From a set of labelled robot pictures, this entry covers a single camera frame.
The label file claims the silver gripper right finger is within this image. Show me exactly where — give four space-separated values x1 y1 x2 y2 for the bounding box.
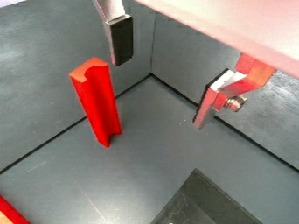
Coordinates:
193 53 277 129

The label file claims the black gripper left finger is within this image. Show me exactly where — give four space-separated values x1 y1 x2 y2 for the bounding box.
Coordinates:
93 0 134 67

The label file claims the red arch block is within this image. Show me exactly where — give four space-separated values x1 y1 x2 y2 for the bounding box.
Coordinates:
70 58 122 147

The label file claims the red shape sorter board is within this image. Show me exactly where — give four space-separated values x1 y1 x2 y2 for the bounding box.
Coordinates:
0 196 31 224

